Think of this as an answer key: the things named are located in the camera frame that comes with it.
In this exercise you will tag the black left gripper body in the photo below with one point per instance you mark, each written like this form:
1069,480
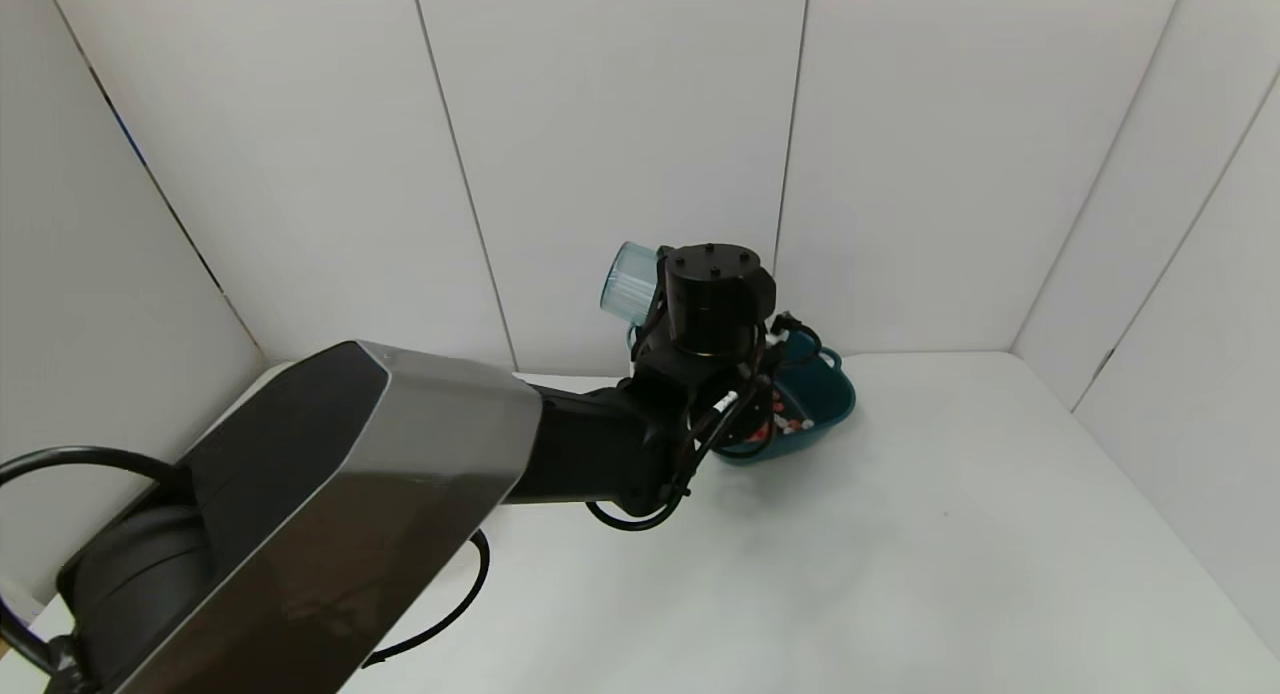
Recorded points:
735,379

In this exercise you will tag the dark teal square basin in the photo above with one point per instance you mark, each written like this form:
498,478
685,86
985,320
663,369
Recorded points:
825,404

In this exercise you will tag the transparent blue ribbed cup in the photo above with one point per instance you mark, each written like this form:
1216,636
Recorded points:
628,279

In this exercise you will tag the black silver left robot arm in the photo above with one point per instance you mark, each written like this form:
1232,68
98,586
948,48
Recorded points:
400,474

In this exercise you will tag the red and white pellets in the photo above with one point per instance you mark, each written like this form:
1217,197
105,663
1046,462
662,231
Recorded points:
785,424

